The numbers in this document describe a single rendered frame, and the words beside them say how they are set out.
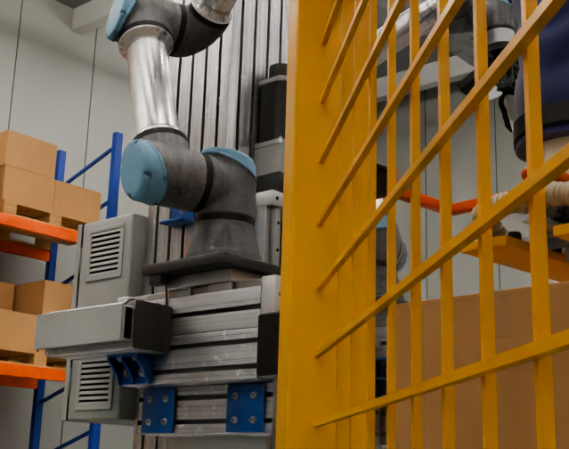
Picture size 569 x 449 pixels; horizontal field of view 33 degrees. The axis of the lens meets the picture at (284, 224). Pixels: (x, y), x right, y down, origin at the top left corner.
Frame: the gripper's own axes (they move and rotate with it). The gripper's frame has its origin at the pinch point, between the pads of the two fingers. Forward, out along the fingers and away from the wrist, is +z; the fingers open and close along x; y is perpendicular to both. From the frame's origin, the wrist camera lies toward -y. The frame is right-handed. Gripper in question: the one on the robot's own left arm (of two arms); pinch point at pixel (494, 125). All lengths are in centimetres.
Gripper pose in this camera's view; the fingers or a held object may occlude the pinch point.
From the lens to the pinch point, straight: 247.9
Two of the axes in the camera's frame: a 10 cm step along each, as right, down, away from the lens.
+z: -0.3, 9.7, -2.6
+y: 7.6, -1.4, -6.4
